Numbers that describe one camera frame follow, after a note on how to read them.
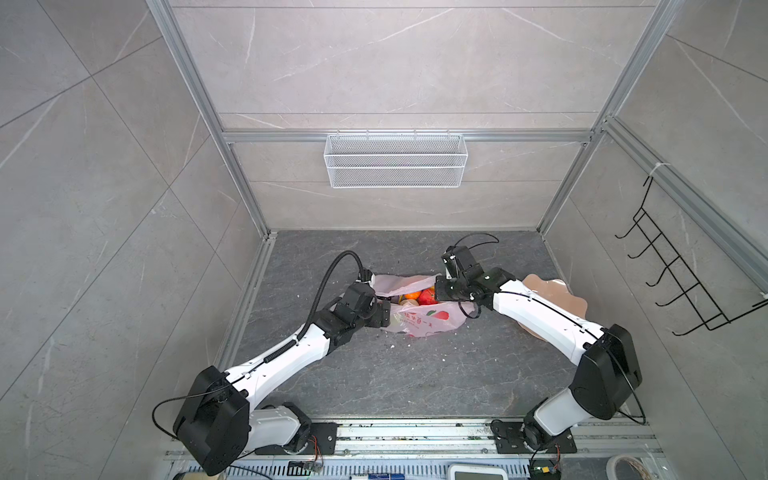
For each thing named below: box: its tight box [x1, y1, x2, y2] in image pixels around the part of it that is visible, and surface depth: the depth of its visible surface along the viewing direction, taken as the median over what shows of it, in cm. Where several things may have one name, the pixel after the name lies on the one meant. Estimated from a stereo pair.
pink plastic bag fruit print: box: [371, 274, 477, 338], surface depth 84 cm
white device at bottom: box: [447, 464, 508, 480], surface depth 67 cm
